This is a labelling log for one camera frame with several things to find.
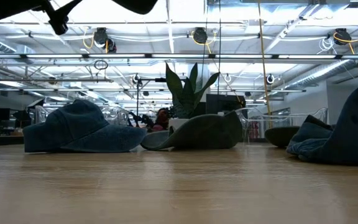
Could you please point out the snake plant in white pot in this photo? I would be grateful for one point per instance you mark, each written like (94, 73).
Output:
(185, 99)

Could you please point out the grey-green denim cap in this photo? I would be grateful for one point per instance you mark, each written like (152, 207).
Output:
(204, 133)
(280, 137)

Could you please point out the long ceiling light bar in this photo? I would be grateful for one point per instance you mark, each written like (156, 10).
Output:
(179, 56)

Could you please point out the black monitor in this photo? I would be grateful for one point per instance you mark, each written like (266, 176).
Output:
(225, 104)

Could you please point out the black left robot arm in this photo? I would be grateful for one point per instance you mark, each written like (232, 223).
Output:
(11, 9)

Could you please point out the blue denim cap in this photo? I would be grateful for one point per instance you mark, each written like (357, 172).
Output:
(353, 133)
(79, 127)

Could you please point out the black light stand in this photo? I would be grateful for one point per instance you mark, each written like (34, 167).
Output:
(137, 102)

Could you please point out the small black ceiling reel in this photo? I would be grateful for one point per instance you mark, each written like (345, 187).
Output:
(136, 79)
(270, 79)

